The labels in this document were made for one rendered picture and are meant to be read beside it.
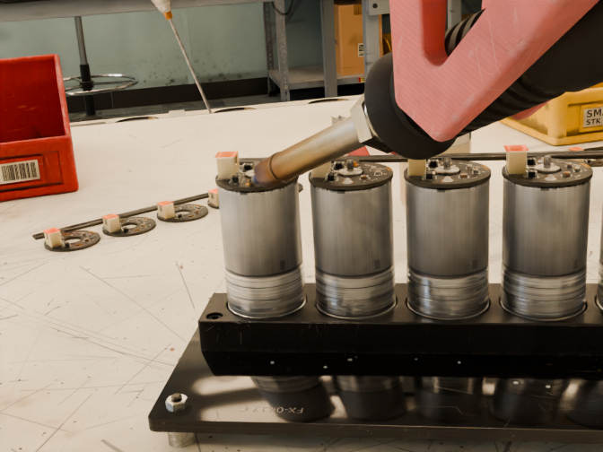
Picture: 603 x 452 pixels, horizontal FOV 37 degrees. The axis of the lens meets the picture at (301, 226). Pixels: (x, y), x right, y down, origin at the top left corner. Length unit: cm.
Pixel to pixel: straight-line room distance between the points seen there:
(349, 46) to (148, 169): 381
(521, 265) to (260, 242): 8
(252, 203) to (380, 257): 4
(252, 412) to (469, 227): 8
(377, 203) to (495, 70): 11
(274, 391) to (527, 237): 8
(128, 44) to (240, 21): 57
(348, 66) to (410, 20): 416
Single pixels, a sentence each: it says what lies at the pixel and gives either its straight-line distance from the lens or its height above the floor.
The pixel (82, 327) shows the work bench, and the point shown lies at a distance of 33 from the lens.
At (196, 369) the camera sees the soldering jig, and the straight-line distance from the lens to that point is 27.
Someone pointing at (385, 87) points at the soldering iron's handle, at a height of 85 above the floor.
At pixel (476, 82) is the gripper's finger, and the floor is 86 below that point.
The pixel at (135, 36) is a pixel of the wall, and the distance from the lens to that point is 462.
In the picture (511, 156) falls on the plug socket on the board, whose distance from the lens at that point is 26.
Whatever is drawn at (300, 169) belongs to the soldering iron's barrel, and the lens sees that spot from 23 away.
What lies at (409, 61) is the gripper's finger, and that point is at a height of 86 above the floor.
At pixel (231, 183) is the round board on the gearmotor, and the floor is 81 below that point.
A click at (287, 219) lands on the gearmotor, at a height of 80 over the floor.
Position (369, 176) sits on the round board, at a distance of 26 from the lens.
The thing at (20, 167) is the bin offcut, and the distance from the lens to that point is 49.
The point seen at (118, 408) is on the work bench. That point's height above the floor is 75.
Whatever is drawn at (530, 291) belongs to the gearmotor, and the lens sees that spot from 26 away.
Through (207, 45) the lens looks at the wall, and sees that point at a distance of 464.
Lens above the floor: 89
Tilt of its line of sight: 19 degrees down
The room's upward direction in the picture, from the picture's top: 4 degrees counter-clockwise
